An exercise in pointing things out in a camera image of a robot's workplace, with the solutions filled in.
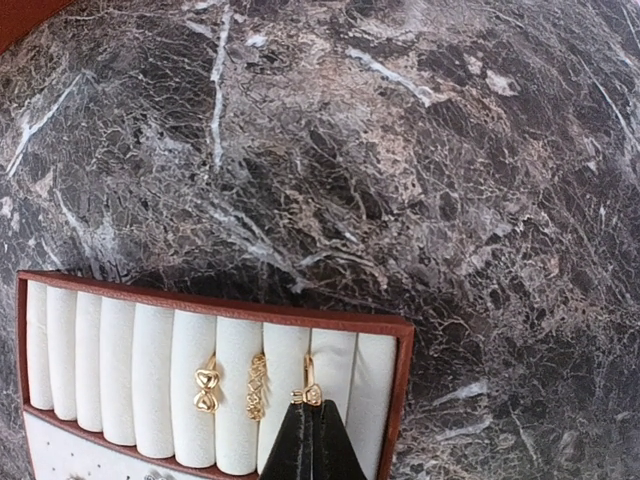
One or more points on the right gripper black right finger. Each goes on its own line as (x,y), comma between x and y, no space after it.
(333,456)

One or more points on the brown ring earring tray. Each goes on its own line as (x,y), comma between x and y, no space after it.
(125,382)

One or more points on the brown wooden jewelry box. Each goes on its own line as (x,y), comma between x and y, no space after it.
(19,17)

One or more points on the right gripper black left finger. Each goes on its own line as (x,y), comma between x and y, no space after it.
(291,456)

